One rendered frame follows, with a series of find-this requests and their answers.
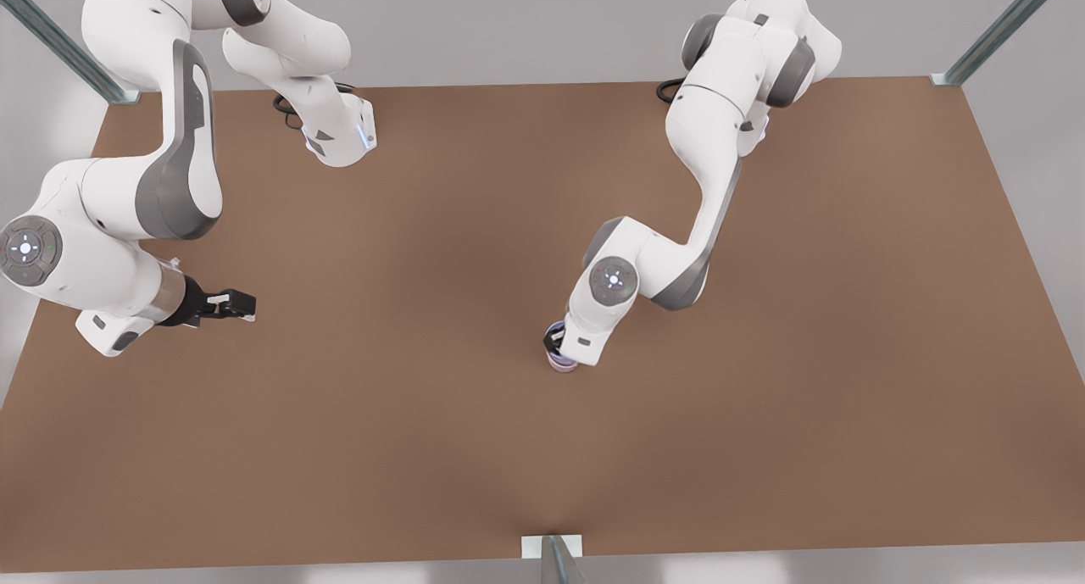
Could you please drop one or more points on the purple cup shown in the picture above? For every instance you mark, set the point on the purple cup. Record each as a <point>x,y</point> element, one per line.
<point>558,330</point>

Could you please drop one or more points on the pink cup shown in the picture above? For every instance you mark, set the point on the pink cup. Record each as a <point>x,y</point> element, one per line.
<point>561,364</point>

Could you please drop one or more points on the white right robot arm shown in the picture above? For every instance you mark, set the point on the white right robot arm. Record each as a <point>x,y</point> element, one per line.
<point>102,203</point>

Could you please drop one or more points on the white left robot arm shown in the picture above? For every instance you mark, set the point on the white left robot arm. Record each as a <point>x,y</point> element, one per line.
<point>716,143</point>

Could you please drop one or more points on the silver frame post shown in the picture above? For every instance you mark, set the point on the silver frame post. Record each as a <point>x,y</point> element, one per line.
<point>61,40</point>
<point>1002,26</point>
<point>555,558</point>

